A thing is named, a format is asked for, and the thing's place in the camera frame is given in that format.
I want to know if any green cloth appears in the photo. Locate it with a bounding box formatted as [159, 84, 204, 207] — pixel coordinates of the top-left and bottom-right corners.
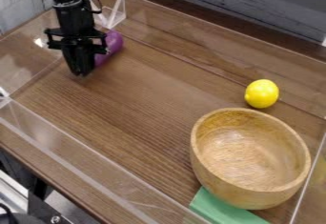
[190, 187, 270, 224]

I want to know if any brown wooden bowl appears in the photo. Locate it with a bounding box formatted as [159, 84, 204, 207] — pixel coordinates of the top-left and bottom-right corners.
[190, 108, 313, 210]

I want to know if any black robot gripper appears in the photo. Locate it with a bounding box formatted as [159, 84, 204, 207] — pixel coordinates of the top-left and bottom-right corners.
[45, 2, 109, 76]

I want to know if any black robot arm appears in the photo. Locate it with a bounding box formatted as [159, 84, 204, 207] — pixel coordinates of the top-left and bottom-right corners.
[45, 0, 109, 76]

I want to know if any purple toy eggplant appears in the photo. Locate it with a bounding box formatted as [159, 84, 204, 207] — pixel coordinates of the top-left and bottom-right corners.
[95, 31, 123, 67]

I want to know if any yellow toy lemon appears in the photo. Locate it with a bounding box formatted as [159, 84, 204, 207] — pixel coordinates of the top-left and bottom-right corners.
[245, 79, 281, 109]

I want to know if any black metal stand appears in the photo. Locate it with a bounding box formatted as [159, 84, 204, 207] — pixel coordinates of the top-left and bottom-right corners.
[0, 150, 73, 224]

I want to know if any clear acrylic corner bracket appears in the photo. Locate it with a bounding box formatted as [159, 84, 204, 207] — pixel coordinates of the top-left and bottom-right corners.
[91, 0, 126, 30]

